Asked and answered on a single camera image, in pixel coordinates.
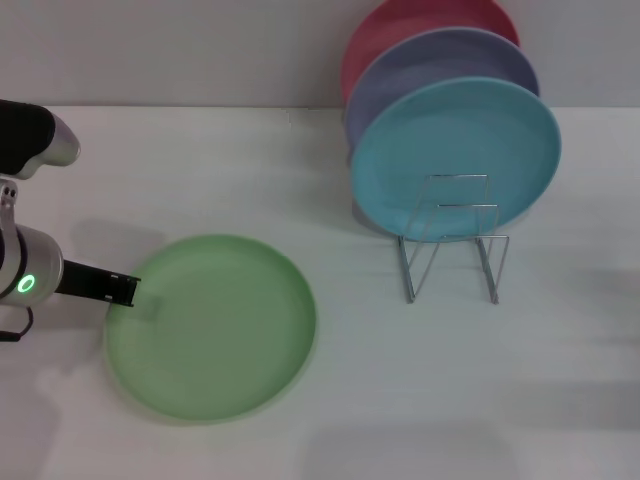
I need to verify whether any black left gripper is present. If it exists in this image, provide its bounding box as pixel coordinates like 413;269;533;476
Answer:
54;258;164;321

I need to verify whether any green plastic plate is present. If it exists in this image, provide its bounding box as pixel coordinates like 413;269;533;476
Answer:
103;234;319;427

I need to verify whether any cyan plastic plate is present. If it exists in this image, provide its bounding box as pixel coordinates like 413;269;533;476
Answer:
349;75;563;245

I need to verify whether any purple plastic plate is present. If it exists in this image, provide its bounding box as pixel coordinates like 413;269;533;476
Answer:
343;27;542;151

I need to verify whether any red plastic plate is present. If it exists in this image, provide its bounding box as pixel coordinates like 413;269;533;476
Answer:
340;0;521;109

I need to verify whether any silver left camera bracket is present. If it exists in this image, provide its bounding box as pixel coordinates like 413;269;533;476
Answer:
0;180;22;236

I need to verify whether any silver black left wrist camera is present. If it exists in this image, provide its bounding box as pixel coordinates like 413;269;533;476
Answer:
0;98;82;181

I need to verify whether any chrome wire plate rack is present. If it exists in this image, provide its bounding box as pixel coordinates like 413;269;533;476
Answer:
397;173;511;305

